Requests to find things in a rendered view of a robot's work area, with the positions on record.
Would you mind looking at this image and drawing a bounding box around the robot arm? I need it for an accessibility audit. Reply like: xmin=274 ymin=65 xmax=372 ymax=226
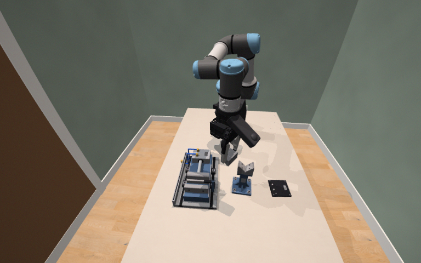
xmin=193 ymin=33 xmax=260 ymax=148

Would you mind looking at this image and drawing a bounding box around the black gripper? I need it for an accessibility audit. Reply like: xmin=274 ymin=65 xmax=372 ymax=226
xmin=210 ymin=102 xmax=241 ymax=164

